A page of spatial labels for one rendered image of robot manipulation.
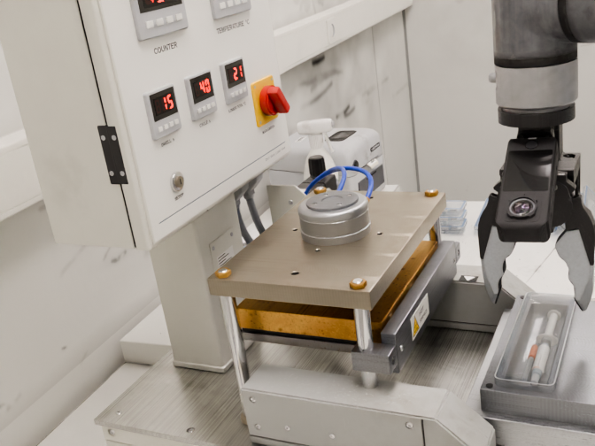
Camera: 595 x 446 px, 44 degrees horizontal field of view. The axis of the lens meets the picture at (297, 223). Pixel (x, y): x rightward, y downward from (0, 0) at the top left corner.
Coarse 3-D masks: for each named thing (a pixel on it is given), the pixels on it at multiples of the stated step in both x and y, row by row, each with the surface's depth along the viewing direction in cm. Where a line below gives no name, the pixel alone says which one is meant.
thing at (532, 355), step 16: (528, 304) 83; (544, 304) 83; (560, 304) 82; (528, 320) 80; (544, 320) 80; (560, 320) 79; (512, 336) 78; (528, 336) 77; (544, 336) 77; (560, 336) 76; (512, 352) 75; (528, 352) 74; (544, 352) 74; (560, 352) 74; (512, 368) 72; (528, 368) 72; (544, 368) 71
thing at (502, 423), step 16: (496, 336) 84; (480, 368) 79; (480, 384) 76; (480, 400) 74; (496, 416) 71; (512, 416) 71; (496, 432) 71; (512, 432) 70; (528, 432) 70; (544, 432) 69; (560, 432) 68; (576, 432) 67; (592, 432) 67
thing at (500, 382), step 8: (512, 328) 79; (568, 328) 77; (504, 352) 75; (560, 360) 72; (496, 384) 71; (504, 384) 71; (512, 384) 70; (520, 384) 70; (528, 384) 70; (536, 384) 69; (544, 384) 69; (552, 384) 69; (544, 392) 69
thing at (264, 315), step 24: (408, 264) 85; (408, 288) 80; (240, 312) 80; (264, 312) 79; (288, 312) 78; (312, 312) 77; (336, 312) 76; (384, 312) 75; (264, 336) 80; (288, 336) 79; (312, 336) 78; (336, 336) 76
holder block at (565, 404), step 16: (576, 304) 84; (592, 304) 83; (512, 320) 82; (576, 320) 80; (592, 320) 80; (576, 336) 77; (592, 336) 77; (496, 352) 77; (576, 352) 75; (592, 352) 74; (496, 368) 74; (560, 368) 73; (576, 368) 72; (592, 368) 72; (560, 384) 70; (576, 384) 70; (592, 384) 69; (496, 400) 71; (512, 400) 70; (528, 400) 69; (544, 400) 69; (560, 400) 68; (576, 400) 68; (592, 400) 67; (528, 416) 70; (544, 416) 69; (560, 416) 69; (576, 416) 68; (592, 416) 67
